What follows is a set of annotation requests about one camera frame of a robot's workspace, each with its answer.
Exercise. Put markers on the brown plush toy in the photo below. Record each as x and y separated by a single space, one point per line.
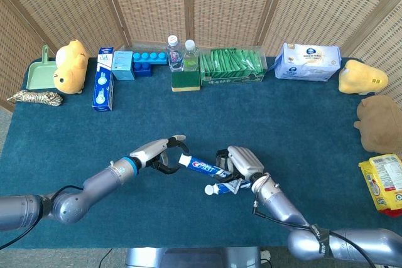
380 123

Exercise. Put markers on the white power socket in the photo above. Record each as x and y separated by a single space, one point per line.
266 255

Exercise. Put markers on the yellow plush toy with tag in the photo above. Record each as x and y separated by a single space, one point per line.
361 78

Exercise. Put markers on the long light blue toy brick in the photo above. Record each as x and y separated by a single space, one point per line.
150 58

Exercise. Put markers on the yellow snack bag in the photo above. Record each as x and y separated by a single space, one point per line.
383 180

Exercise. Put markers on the tissue pack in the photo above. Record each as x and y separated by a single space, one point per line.
307 62

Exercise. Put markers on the green dustpan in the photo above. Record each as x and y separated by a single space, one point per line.
41 75

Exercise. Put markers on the woven folding screen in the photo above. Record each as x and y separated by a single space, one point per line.
220 4

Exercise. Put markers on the clear bottle purple label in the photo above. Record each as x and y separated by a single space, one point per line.
175 57

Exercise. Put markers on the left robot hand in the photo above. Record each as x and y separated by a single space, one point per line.
147 153

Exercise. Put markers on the green tea bag box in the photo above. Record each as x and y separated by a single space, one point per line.
232 64

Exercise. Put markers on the dark blue toy brick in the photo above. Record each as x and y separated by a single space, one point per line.
143 70

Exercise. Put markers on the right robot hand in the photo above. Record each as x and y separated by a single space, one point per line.
246 161

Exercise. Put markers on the Crest toothpaste tube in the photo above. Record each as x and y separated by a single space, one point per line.
220 189
201 166

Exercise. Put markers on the blue table cloth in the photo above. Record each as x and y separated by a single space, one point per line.
94 123

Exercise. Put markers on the light blue carton box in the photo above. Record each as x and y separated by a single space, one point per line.
123 67

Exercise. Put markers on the green drink bottle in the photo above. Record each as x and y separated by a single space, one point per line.
191 59

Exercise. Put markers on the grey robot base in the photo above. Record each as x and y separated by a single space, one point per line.
188 258

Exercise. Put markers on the green yellow sponge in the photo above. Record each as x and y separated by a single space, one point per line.
186 80

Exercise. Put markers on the yellow plush chick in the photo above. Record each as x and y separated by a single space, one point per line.
70 67

